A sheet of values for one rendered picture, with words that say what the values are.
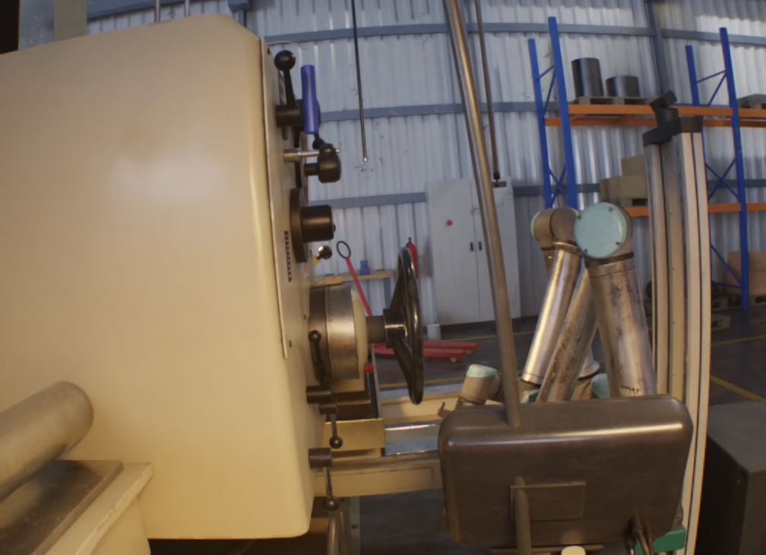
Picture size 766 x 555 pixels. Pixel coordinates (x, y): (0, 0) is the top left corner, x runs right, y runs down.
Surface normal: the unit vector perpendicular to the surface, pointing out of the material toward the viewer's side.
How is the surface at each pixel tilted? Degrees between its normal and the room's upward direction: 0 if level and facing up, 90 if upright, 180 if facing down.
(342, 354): 107
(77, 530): 0
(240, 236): 90
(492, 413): 19
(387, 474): 90
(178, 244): 90
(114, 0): 90
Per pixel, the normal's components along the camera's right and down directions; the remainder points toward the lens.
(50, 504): -0.08, -0.99
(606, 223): -0.54, -0.01
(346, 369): 0.08, 0.70
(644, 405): -0.15, -0.90
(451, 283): 0.04, 0.09
